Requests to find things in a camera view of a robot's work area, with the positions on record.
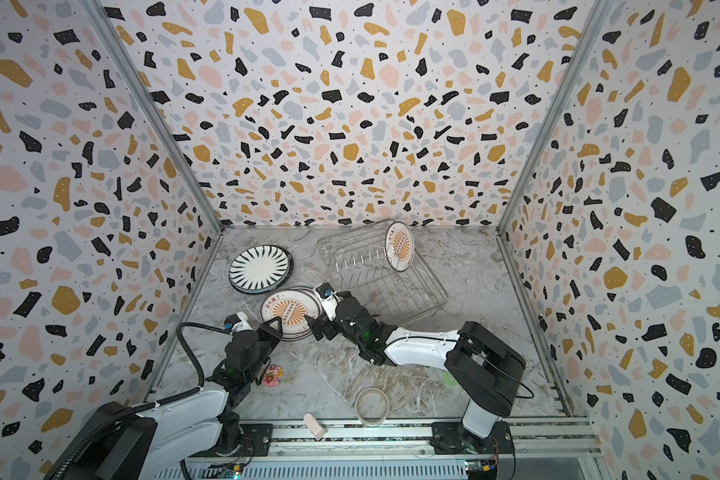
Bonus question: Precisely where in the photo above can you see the aluminium corner post right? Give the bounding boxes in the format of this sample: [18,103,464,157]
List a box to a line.
[496,0,613,236]

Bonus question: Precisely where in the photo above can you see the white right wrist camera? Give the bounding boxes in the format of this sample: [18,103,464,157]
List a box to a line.
[315,282,339,321]

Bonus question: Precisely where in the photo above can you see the stainless wire dish rack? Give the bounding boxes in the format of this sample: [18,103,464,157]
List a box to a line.
[318,219,448,326]

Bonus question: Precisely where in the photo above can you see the aluminium corner post left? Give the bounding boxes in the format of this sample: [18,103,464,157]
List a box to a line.
[79,1,223,236]

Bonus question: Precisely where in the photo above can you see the clear tape ring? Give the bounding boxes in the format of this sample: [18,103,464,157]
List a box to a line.
[353,386,391,428]

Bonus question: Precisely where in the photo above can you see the white striped plate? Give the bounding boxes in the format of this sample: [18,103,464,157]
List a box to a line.
[228,244,293,295]

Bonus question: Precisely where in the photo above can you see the aluminium corner post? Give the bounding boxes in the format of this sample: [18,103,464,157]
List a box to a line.
[496,0,613,236]
[79,1,223,236]

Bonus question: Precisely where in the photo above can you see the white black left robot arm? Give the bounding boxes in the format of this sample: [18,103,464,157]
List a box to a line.
[46,317,283,479]

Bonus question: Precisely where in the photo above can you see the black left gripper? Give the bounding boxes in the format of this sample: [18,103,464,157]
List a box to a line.
[243,315,281,385]

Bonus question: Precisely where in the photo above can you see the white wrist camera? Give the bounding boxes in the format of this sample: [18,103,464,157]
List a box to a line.
[223,312,252,334]
[315,282,339,321]

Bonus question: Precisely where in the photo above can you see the pink toy figure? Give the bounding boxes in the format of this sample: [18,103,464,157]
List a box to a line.
[261,365,284,387]

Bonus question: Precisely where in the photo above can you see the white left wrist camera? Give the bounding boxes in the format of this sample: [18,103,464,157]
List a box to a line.
[223,312,252,334]

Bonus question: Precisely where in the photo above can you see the green round lid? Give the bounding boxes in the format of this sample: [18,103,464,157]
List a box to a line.
[443,371,458,387]

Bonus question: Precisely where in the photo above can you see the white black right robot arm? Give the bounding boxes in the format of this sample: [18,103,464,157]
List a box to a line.
[305,284,526,453]

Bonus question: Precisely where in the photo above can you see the orange sunburst plate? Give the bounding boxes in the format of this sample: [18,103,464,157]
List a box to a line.
[384,221,415,272]
[260,289,322,341]

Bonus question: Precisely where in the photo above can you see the pink eraser block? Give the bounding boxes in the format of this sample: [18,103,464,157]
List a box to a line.
[303,413,327,441]

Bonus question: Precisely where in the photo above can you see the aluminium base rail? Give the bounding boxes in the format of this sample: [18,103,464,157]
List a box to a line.
[120,417,608,479]

